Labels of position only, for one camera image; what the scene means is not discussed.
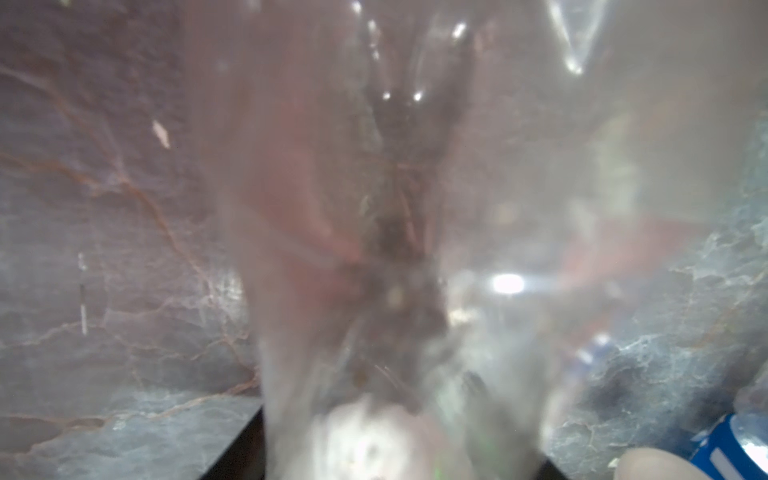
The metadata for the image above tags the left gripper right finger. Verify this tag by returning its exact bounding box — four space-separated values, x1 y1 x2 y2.
533 457 569 480

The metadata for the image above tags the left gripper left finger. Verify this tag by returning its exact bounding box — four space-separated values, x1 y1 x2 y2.
200 408 267 480

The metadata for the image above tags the blue Pocari label bottle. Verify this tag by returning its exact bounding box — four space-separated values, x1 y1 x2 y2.
611 383 768 480

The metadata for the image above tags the red Coca-Cola label bottle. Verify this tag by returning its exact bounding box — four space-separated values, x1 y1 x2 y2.
183 1 767 479

